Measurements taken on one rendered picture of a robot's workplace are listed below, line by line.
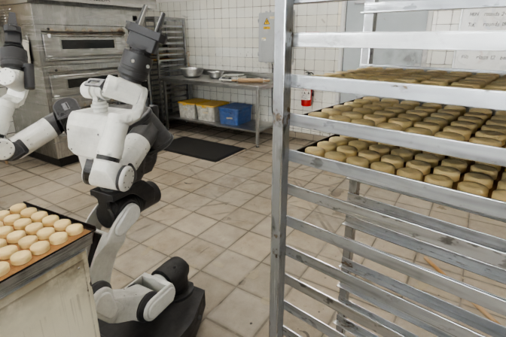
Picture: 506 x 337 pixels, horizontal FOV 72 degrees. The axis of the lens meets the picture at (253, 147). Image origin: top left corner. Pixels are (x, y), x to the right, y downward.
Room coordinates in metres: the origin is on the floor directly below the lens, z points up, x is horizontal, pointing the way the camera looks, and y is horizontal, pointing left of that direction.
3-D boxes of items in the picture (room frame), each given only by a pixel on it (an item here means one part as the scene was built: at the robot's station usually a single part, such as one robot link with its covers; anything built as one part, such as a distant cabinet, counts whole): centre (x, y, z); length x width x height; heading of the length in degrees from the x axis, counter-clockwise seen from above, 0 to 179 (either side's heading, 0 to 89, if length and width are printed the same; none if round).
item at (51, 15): (4.75, 2.23, 1.01); 1.56 x 1.20 x 2.01; 147
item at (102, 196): (1.39, 0.54, 0.84); 0.28 x 0.13 x 0.18; 152
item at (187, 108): (5.82, 0.99, 0.36); 0.47 x 0.39 x 0.26; 146
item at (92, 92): (1.32, 0.59, 1.30); 0.10 x 0.07 x 0.09; 62
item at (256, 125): (5.53, 0.53, 0.49); 1.90 x 0.72 x 0.98; 57
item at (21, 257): (0.84, 0.65, 0.91); 0.05 x 0.05 x 0.02
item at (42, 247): (0.89, 0.63, 0.91); 0.05 x 0.05 x 0.02
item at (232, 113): (5.36, 0.27, 0.36); 0.47 x 0.38 x 0.26; 149
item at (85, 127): (1.37, 0.56, 1.10); 0.34 x 0.30 x 0.36; 62
